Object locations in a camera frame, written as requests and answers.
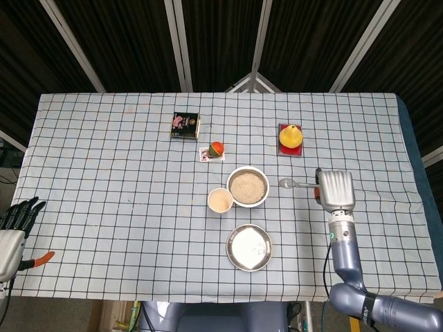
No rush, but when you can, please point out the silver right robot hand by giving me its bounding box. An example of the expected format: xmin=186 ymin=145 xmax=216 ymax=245
xmin=313 ymin=167 xmax=356 ymax=212

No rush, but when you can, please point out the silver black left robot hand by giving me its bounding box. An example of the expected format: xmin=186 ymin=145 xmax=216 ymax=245
xmin=0 ymin=196 xmax=55 ymax=283

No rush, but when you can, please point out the metal spoon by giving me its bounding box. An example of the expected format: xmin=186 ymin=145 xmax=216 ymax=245
xmin=278 ymin=177 xmax=318 ymax=190

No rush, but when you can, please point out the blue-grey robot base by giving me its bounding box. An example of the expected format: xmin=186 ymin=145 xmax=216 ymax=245
xmin=138 ymin=299 xmax=289 ymax=332

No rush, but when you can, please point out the white bowl of rice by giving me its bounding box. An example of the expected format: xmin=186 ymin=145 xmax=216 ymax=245
xmin=226 ymin=165 xmax=270 ymax=208

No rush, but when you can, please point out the shallow metal plate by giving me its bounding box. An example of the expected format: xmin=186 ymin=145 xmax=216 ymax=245
xmin=226 ymin=223 xmax=273 ymax=273

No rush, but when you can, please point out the white paper cup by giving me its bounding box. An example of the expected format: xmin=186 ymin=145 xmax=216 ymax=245
xmin=207 ymin=187 xmax=234 ymax=216

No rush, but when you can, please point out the yellow toy pear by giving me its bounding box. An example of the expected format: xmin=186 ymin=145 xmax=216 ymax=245
xmin=279 ymin=124 xmax=305 ymax=149

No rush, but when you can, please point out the blue table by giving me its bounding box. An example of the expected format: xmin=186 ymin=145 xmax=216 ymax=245
xmin=395 ymin=95 xmax=434 ymax=212

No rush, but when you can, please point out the blue checkered tablecloth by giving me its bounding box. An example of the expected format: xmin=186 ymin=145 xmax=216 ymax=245
xmin=0 ymin=91 xmax=443 ymax=305

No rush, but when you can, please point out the cardboard box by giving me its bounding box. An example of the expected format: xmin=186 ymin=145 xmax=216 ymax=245
xmin=88 ymin=300 xmax=129 ymax=332

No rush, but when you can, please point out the orange green toy pumpkin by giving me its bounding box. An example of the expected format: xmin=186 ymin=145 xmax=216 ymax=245
xmin=208 ymin=140 xmax=225 ymax=159

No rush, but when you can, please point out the playing card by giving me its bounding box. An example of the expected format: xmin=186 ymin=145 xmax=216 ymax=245
xmin=199 ymin=147 xmax=226 ymax=163

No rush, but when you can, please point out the black luncheon meat tin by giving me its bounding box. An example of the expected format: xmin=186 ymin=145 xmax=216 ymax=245
xmin=169 ymin=111 xmax=201 ymax=140

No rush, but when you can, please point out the yellow-green cable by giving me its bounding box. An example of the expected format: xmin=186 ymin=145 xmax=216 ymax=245
xmin=116 ymin=300 xmax=142 ymax=331

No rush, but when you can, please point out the white screen frame post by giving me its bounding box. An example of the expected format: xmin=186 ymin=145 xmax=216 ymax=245
xmin=163 ymin=0 xmax=194 ymax=93
xmin=251 ymin=0 xmax=273 ymax=82
xmin=39 ymin=0 xmax=107 ymax=93
xmin=329 ymin=0 xmax=394 ymax=93

